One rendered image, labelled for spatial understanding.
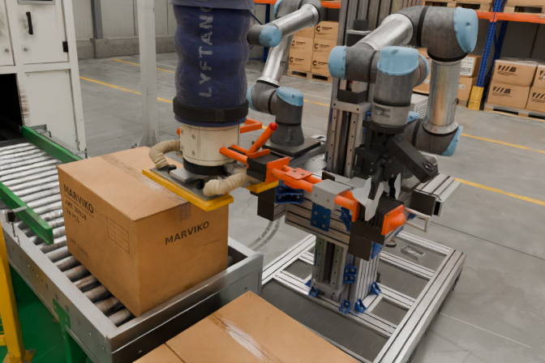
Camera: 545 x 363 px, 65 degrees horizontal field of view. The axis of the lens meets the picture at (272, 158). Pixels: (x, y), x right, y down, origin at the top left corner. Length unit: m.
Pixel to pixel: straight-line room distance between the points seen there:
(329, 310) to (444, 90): 1.26
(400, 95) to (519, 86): 7.31
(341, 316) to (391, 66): 1.57
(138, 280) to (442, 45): 1.20
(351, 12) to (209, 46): 0.80
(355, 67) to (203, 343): 1.03
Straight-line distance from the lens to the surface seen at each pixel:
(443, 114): 1.51
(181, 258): 1.63
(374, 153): 0.93
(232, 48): 1.21
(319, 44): 9.45
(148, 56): 4.61
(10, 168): 3.18
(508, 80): 8.18
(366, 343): 2.14
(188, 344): 1.57
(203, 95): 1.21
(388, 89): 0.89
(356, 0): 1.84
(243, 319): 1.65
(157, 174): 1.40
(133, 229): 1.46
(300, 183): 1.07
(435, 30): 1.33
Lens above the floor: 1.63
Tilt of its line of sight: 21 degrees down
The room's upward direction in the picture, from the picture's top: 4 degrees clockwise
